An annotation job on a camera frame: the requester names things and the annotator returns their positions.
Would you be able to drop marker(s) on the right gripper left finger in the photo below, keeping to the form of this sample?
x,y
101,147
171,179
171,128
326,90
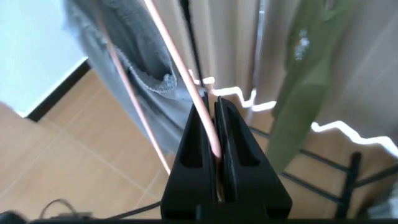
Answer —
x,y
186,183

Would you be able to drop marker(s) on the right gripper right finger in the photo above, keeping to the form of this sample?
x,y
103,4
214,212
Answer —
x,y
258,186

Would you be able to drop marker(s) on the green printed t-shirt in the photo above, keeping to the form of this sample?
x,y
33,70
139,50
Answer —
x,y
304,93

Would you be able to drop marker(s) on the pink clothes hanger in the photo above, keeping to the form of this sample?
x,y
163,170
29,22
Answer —
x,y
186,77

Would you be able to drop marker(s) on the pale grey shorts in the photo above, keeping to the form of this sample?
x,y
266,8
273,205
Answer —
x,y
140,37

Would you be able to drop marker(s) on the black clothes rack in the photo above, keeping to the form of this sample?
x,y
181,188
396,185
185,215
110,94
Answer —
x,y
349,177

